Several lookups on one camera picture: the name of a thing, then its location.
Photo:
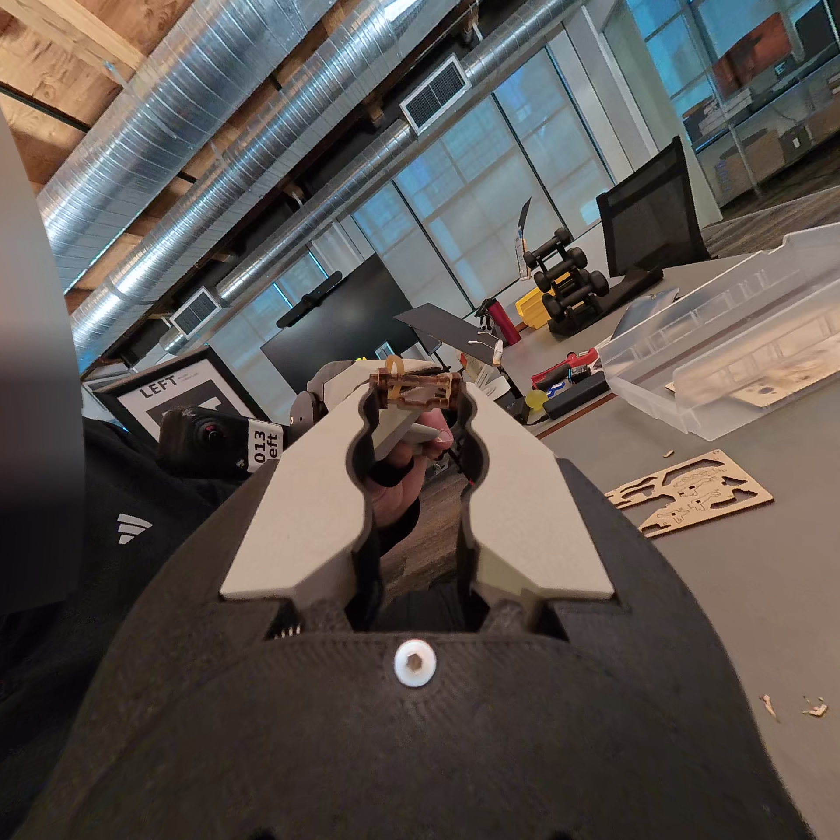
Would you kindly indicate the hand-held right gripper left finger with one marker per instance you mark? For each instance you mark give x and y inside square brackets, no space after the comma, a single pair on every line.
[302,525]

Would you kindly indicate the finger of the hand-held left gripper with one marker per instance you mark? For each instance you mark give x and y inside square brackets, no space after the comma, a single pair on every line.
[392,430]
[344,380]

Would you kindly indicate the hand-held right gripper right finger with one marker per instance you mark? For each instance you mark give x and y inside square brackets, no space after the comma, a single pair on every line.
[538,525]

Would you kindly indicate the wooden frame part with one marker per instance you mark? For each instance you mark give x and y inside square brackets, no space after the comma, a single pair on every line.
[413,387]

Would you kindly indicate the person's left forearm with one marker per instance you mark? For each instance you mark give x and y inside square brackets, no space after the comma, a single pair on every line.
[397,535]

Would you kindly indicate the cut out plywood parts sheet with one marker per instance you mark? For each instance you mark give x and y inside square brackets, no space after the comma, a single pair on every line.
[695,492]

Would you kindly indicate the person's left hand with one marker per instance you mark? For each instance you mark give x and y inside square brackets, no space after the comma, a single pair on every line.
[394,505]

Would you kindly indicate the black framed marker sign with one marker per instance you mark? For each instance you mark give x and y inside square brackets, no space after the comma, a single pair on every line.
[190,394]

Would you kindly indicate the black webcam bar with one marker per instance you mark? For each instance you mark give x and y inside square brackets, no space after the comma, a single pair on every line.
[308,300]

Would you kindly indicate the white document stand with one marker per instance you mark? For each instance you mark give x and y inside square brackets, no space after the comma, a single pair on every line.
[489,377]

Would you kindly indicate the black sheet board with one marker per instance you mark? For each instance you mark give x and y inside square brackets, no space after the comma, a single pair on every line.
[446,328]

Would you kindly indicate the yellow ball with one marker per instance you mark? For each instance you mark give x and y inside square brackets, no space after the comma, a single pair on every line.
[536,400]

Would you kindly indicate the white air vent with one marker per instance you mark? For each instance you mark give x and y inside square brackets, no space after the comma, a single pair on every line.
[195,313]
[434,95]

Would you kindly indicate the black power unit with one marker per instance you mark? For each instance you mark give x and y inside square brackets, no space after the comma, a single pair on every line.
[577,394]

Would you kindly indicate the red cylinder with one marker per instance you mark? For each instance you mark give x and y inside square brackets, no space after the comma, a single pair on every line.
[504,321]

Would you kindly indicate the red tool case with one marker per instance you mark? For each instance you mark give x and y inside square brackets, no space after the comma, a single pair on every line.
[564,369]

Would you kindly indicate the yellow plastic bin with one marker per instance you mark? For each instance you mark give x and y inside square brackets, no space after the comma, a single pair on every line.
[535,312]

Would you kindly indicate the black dumbbell rack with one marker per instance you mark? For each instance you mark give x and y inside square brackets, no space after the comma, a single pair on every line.
[571,275]

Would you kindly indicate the clear plastic bin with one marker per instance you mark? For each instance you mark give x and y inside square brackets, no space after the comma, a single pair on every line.
[722,341]

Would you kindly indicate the perforated plywood sheet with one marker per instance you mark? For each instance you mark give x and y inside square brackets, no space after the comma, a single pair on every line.
[774,387]

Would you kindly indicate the black mesh office chair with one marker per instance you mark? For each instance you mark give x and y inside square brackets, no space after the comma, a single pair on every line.
[649,216]

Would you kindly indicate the metal storage shelf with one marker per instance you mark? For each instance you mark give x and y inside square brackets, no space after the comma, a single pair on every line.
[754,144]

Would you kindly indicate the large black wall screen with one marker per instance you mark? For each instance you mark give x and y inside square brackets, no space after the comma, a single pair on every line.
[341,328]

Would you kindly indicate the silver air duct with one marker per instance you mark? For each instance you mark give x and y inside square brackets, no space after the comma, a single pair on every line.
[164,118]
[269,187]

